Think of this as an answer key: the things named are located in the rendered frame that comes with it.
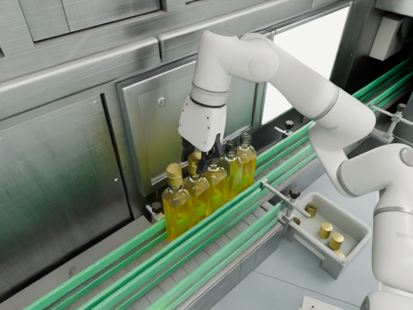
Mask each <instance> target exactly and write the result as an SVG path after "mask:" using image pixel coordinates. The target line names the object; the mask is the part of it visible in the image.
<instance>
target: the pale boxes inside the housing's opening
mask: <svg viewBox="0 0 413 310"><path fill-rule="evenodd" d="M399 16H400V14H396V13H393V12H392V13H390V14H388V15H386V16H384V17H382V21H381V23H380V26H379V29H378V32H377V34H376V38H375V40H374V43H373V45H372V49H371V52H370V54H369V56H370V57H373V58H376V59H378V60H382V61H384V60H385V59H387V58H388V57H390V56H392V55H393V54H395V53H397V52H399V51H400V50H401V48H402V46H403V43H402V42H400V41H399V40H398V37H397V32H398V29H399V27H400V25H401V23H402V22H403V24H402V29H401V35H402V37H403V39H405V38H406V36H407V33H408V31H409V28H410V27H411V24H412V21H413V17H408V16H404V18H400V17H399Z"/></svg>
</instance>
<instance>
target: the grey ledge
mask: <svg viewBox="0 0 413 310"><path fill-rule="evenodd" d="M150 226H152V224H151V223H150V222H149V221H148V220H147V219H146V217H145V216H144V215H142V216H140V217H139V218H137V219H136V220H134V221H132V222H131V223H129V224H128V225H126V226H124V227H123V228H121V229H119V230H118V231H116V232H115V233H113V234H111V235H110V236H108V237H107V238H105V239H103V240H102V241H100V242H99V243H97V244H95V245H94V246H92V247H90V248H89V249H87V250H86V251H84V252H82V253H81V254H79V255H78V256H76V257H74V258H73V259H72V260H69V261H68V262H67V263H65V264H63V265H61V266H60V267H59V268H57V269H55V270H54V271H52V272H50V273H49V274H47V275H46V276H44V277H42V278H41V279H39V280H37V281H36V282H34V283H33V284H31V285H29V286H28V287H27V288H24V289H23V290H22V291H20V292H18V293H16V294H15V295H14V296H12V297H10V298H9V299H7V300H5V301H4V302H2V303H1V304H0V310H22V309H24V308H26V307H27V306H29V305H30V304H31V303H33V302H35V301H36V300H38V299H40V298H41V297H42V296H44V295H46V294H47V293H49V292H50V291H52V290H53V289H55V288H56V287H58V286H59V285H61V284H62V283H64V282H66V281H67V280H68V279H70V278H72V277H73V276H75V275H76V274H78V273H79V272H81V271H82V270H84V269H85V268H87V267H89V266H90V265H91V264H93V263H94V262H96V261H98V260H99V259H101V258H102V257H104V256H105V255H107V254H108V253H110V252H112V251H113V250H115V249H116V248H117V247H119V246H121V245H122V244H124V243H126V242H127V241H128V240H130V239H131V238H133V237H135V236H136V235H138V234H139V233H141V232H142V231H144V230H145V229H147V228H148V227H150Z"/></svg>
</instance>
